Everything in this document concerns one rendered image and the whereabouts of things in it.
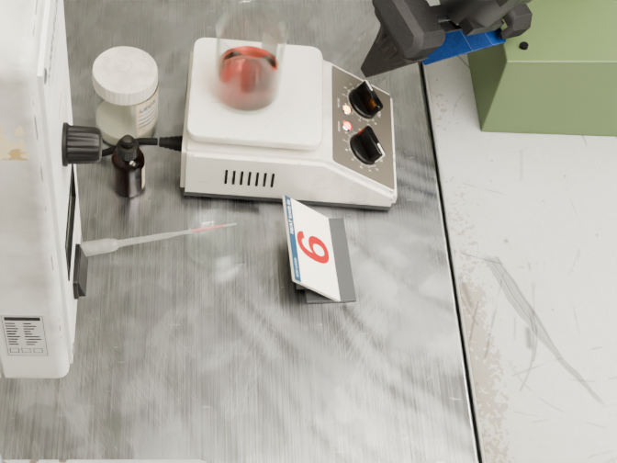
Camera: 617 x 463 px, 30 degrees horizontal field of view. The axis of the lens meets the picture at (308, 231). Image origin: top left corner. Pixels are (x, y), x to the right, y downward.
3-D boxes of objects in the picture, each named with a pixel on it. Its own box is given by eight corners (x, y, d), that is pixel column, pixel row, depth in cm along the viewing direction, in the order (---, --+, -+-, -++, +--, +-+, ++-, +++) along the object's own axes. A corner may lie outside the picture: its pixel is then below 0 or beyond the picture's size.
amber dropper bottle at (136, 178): (124, 203, 106) (123, 155, 100) (106, 182, 107) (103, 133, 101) (151, 188, 107) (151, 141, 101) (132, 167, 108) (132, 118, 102)
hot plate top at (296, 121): (321, 52, 108) (322, 46, 108) (321, 152, 101) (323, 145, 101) (194, 42, 107) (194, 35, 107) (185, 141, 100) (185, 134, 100)
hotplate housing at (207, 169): (387, 110, 116) (402, 54, 109) (392, 215, 108) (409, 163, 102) (165, 92, 114) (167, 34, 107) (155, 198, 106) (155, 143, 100)
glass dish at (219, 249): (178, 228, 105) (179, 213, 103) (237, 217, 106) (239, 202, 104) (194, 277, 102) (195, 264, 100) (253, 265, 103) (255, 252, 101)
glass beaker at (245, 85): (208, 67, 105) (213, -2, 98) (278, 68, 106) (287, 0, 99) (211, 126, 101) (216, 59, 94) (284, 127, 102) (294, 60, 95)
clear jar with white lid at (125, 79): (84, 139, 109) (80, 82, 103) (108, 95, 113) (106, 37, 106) (143, 158, 109) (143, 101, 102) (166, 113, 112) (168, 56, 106)
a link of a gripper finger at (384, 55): (433, 57, 98) (398, -2, 99) (409, 62, 95) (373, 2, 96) (381, 100, 103) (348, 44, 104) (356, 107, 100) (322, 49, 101)
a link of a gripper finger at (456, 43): (509, 41, 107) (476, -12, 108) (487, 45, 104) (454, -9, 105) (457, 82, 112) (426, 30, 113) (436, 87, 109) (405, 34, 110)
